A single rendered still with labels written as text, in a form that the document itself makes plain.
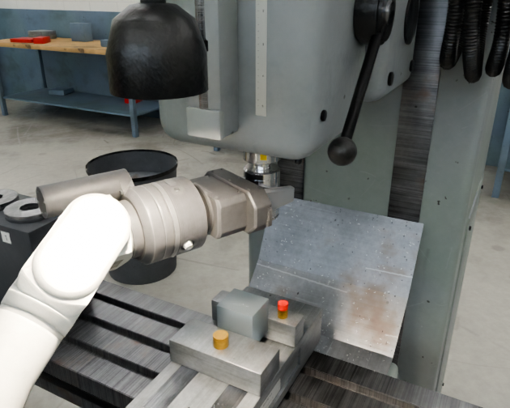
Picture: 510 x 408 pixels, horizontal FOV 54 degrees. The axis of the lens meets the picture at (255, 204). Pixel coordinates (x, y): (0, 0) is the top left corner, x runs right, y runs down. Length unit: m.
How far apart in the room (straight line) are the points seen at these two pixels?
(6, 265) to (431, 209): 0.80
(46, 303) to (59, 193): 0.12
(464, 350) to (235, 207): 1.99
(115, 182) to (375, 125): 0.55
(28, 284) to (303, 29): 0.34
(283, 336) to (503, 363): 1.77
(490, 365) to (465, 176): 1.57
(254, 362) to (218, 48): 0.42
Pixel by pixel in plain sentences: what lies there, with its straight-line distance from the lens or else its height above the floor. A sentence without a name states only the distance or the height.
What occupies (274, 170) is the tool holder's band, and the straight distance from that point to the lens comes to 0.63.
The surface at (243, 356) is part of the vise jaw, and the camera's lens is 0.71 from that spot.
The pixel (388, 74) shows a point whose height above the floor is 1.38.
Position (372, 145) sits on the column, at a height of 1.20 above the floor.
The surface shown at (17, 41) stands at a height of 0.89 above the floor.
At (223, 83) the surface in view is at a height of 1.39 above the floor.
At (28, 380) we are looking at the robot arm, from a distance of 0.50.
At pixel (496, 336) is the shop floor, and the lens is 2.62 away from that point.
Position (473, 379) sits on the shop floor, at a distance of 2.35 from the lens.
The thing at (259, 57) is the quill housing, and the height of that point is 1.42.
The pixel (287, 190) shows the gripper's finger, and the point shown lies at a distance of 0.64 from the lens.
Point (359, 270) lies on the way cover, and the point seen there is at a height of 0.96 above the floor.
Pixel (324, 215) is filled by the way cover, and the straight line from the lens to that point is 1.04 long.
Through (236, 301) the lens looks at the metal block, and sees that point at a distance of 0.75.
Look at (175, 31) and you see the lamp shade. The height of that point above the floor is 1.45.
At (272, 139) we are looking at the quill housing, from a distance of 0.52.
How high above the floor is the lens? 1.48
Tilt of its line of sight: 24 degrees down
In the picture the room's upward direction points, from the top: straight up
